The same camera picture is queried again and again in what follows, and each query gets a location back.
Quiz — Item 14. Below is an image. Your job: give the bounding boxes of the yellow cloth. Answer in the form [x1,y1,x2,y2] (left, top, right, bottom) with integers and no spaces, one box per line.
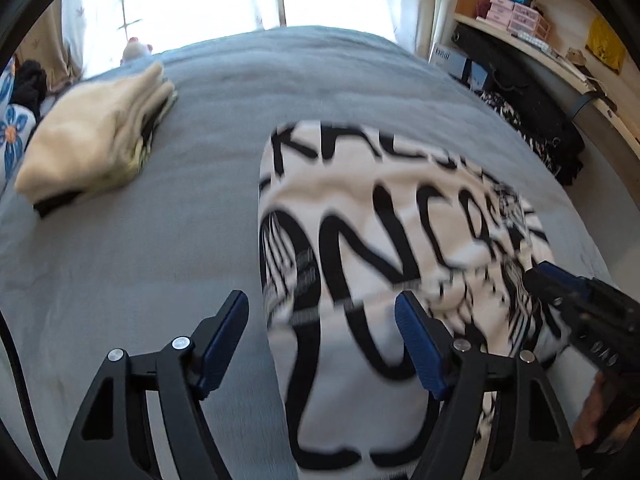
[585,16,626,68]

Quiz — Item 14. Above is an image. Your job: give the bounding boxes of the grey-blue bed blanket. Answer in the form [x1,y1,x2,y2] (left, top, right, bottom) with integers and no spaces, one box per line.
[0,27,616,480]

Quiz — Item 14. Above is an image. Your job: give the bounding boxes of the folded cream clothes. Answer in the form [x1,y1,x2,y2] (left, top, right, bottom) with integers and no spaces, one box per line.
[14,62,178,218]

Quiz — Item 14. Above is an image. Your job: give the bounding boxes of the black bag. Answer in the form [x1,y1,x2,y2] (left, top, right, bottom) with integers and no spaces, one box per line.
[452,27,586,186]

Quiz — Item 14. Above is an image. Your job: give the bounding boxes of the small plush toy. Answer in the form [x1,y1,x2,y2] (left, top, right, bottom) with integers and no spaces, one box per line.
[122,37,153,63]

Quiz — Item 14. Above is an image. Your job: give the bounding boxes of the blue floral quilt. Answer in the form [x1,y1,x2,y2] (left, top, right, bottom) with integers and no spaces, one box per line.
[0,67,38,196]

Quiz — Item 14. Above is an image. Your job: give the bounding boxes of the sheer white curtain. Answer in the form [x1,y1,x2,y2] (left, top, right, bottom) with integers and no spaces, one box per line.
[60,0,466,81]

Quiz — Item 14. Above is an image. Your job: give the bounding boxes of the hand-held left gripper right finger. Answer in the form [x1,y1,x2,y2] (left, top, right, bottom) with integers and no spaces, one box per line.
[394,290,583,480]

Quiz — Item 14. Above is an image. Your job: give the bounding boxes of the wooden wall shelf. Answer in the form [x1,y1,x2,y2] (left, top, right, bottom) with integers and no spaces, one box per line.
[452,0,640,156]

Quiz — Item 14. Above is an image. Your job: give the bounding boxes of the black clothes pile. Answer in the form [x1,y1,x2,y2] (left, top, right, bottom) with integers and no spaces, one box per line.
[12,60,48,118]

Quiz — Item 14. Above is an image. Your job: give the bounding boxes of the pink drawer organizer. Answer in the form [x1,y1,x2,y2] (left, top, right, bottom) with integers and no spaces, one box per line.
[507,2,551,41]

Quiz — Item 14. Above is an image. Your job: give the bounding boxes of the black and white printed jacket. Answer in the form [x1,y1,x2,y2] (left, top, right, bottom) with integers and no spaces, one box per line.
[257,120,566,473]

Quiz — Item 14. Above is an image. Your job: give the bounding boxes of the black and white patterned cloth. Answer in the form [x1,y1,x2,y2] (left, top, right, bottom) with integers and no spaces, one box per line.
[480,90,563,176]

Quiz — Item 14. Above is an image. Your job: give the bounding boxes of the person's right hand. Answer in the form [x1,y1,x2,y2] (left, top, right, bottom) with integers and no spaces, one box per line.
[572,377,616,453]

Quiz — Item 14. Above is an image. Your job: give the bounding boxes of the white printed box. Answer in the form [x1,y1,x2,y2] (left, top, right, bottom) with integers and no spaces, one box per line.
[431,42,468,68]

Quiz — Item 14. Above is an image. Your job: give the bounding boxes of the black cable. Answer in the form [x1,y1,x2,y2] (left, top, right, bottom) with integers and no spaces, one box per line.
[0,310,56,480]

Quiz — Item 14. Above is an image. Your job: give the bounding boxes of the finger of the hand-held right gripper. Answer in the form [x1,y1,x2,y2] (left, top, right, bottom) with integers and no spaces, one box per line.
[537,261,587,288]
[522,267,568,313]

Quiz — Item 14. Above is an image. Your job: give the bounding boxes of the pink storage box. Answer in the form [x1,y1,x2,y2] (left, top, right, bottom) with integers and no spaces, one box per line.
[487,0,516,23]

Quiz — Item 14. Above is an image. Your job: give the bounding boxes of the beige curtain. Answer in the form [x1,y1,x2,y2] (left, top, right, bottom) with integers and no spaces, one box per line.
[15,2,83,86]

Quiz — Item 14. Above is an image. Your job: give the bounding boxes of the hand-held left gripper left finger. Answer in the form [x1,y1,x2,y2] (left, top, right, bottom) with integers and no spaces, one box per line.
[57,290,250,480]

